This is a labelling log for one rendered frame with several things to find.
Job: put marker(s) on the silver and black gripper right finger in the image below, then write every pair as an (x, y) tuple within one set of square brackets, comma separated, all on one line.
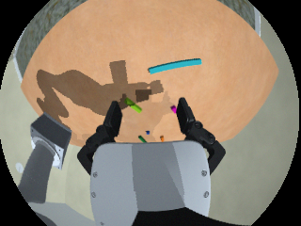
[(194, 131)]

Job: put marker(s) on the turquoise rod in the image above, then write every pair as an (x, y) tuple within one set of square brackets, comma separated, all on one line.
[(174, 65)]

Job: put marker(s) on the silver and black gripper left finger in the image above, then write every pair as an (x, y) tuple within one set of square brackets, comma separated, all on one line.
[(109, 129)]

